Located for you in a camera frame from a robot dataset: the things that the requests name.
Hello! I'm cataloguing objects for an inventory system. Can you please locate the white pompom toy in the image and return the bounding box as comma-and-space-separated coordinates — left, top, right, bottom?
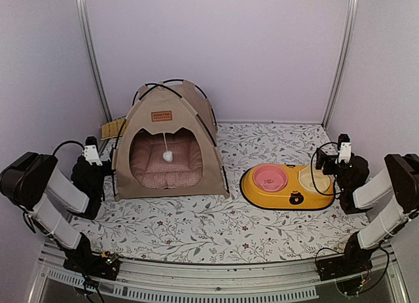
162, 151, 173, 163

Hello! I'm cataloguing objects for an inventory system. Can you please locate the pink pet bowl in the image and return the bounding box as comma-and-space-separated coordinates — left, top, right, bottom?
253, 164, 288, 192

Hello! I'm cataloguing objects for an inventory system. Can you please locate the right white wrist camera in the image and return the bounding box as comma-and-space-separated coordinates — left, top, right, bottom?
337, 134, 352, 164

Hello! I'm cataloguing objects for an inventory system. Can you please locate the beige fabric pet tent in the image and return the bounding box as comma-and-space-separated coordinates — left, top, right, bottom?
111, 79, 230, 202

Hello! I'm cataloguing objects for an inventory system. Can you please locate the aluminium frame post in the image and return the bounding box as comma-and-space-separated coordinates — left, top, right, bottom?
75, 0, 113, 122
321, 0, 359, 130

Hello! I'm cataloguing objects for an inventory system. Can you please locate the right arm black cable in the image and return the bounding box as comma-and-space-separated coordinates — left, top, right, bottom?
310, 144, 344, 196

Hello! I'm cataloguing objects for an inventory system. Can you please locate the cream cat bowl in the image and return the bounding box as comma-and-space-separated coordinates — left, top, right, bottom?
298, 165, 331, 194

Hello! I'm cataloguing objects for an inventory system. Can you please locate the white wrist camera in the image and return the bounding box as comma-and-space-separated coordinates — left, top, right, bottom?
83, 136, 102, 166
337, 134, 352, 164

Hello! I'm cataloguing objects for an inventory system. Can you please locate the pink checkered cushion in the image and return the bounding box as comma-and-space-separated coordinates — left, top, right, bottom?
130, 128, 203, 189

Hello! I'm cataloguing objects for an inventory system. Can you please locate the woven scratcher tray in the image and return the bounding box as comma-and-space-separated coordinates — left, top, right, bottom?
101, 117, 126, 140

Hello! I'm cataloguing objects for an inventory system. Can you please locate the black tent pole one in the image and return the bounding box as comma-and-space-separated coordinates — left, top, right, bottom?
113, 82, 230, 199

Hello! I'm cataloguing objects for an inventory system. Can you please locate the yellow double bowl stand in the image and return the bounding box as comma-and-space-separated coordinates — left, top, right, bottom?
240, 164, 335, 211

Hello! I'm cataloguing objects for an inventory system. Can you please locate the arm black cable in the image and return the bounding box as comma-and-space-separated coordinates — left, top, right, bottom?
52, 140, 84, 156
310, 144, 344, 196

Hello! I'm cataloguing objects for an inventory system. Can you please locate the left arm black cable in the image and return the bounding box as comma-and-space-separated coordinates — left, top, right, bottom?
52, 140, 84, 156

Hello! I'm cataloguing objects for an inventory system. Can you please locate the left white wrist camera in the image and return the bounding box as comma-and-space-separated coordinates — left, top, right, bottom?
83, 136, 102, 166

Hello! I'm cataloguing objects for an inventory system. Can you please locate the left aluminium frame post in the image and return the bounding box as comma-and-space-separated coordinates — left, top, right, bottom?
75, 0, 113, 122

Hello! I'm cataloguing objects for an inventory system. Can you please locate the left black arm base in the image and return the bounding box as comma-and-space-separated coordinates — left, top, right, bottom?
63, 234, 120, 290

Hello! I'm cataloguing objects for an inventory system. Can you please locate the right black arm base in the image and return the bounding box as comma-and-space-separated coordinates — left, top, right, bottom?
315, 233, 377, 296

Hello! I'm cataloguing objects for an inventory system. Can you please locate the right aluminium frame post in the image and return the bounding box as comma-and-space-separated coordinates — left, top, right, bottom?
321, 0, 359, 130

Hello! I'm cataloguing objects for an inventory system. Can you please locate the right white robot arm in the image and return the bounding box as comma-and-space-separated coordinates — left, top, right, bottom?
309, 146, 418, 274

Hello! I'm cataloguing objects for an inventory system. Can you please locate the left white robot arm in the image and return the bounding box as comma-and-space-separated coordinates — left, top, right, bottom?
1, 152, 111, 250

